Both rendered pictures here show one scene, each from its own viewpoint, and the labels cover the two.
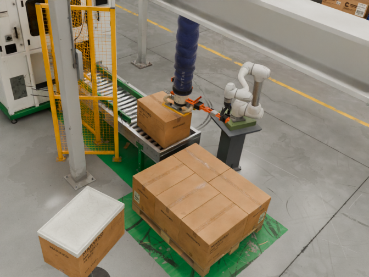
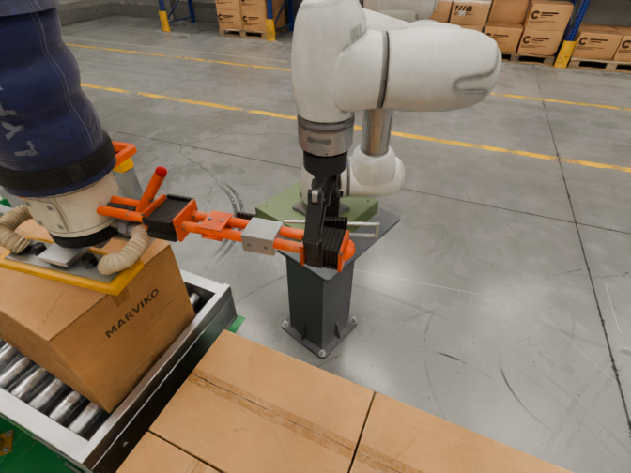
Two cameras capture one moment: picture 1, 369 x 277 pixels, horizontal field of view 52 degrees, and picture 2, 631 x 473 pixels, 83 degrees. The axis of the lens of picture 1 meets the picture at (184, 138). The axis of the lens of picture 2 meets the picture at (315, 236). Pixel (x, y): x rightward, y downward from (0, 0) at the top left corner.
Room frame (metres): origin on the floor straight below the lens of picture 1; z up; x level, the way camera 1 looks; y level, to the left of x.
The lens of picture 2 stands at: (2.89, -0.21, 1.69)
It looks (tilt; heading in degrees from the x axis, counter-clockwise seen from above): 40 degrees down; 341
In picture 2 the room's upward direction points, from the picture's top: straight up
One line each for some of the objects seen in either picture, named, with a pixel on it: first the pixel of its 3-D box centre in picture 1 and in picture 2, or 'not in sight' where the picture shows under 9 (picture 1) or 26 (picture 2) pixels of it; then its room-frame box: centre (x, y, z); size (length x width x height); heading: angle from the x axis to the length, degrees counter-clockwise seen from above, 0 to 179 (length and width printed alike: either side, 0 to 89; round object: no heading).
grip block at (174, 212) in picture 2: (199, 105); (172, 217); (3.59, -0.12, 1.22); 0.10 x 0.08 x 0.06; 145
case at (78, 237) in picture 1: (84, 232); not in sight; (2.01, 0.76, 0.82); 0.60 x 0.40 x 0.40; 156
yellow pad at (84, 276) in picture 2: (175, 107); (66, 258); (3.65, 0.14, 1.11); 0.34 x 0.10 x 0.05; 55
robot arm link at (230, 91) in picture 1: (230, 90); (336, 57); (3.40, -0.42, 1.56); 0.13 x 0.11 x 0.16; 69
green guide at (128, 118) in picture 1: (94, 95); not in sight; (4.53, 1.34, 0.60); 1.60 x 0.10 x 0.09; 47
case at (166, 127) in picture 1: (163, 118); (78, 294); (3.92, 0.29, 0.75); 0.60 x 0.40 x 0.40; 43
